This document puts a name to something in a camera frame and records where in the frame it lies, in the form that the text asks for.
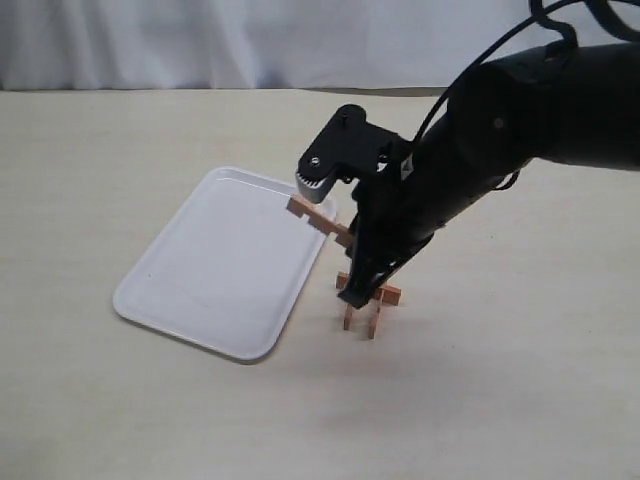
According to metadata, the wooden block with pegs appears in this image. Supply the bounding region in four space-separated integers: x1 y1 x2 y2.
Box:
342 284 402 340

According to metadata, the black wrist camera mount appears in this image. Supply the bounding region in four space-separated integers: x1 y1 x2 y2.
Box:
296 104 412 204

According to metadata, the notched wooden block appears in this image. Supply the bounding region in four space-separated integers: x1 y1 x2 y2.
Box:
286 194 352 248

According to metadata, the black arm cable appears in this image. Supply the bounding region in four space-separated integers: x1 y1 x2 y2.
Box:
409 0 640 146

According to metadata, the white plastic tray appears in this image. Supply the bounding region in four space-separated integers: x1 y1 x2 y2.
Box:
112 166 326 363

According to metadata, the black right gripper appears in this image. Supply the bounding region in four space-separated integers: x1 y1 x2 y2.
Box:
338 149 450 307

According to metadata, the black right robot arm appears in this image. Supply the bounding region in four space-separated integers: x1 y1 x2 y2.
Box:
340 43 639 307

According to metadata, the white curtain backdrop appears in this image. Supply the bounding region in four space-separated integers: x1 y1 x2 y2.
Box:
0 0 640 92

